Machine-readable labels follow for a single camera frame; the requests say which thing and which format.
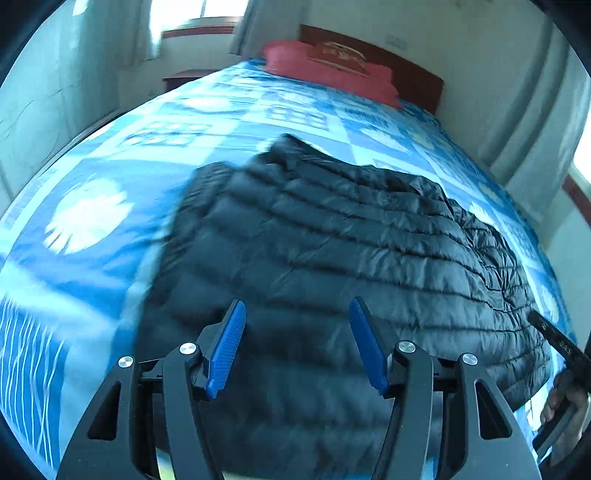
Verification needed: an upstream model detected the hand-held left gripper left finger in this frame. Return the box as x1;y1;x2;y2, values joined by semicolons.
55;299;247;480

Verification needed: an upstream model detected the long wooden window sill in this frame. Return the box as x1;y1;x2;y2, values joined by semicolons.
560;174;591;219

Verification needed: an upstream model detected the bed with blue patterned sheet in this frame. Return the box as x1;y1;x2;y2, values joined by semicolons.
0;59;579;480

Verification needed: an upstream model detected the person's right hand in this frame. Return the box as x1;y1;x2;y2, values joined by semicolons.
541;368;591;462

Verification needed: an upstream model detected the wide window with white frame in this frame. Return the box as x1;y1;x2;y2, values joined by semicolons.
571;131;591;186

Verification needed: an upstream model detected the short wooden window sill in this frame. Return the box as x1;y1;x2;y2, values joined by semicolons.
161;26;237;41

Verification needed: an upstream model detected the white wardrobe with circle pattern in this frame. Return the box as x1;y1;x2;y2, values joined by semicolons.
0;14;155;204

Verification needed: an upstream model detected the dark wooden headboard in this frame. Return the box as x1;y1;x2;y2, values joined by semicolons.
299;24;445;114

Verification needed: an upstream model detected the wooden nightstand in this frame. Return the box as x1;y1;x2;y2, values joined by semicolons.
162;69;223;93

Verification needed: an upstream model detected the small brown printed cushion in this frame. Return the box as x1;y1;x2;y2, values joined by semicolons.
307;41;371;78

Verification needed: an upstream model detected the pale curtain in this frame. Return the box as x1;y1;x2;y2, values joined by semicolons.
478;21;591;224
228;0;265;57
133;0;168;62

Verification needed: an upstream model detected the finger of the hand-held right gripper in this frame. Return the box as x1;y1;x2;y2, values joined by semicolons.
527;310;591;384

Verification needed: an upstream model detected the red pillow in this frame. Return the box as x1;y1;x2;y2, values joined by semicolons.
262;40;403;110

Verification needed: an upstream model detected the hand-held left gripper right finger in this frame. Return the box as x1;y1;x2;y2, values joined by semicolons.
348;296;542;480

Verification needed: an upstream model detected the black quilted puffer jacket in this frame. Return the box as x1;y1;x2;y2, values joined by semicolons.
137;133;556;480

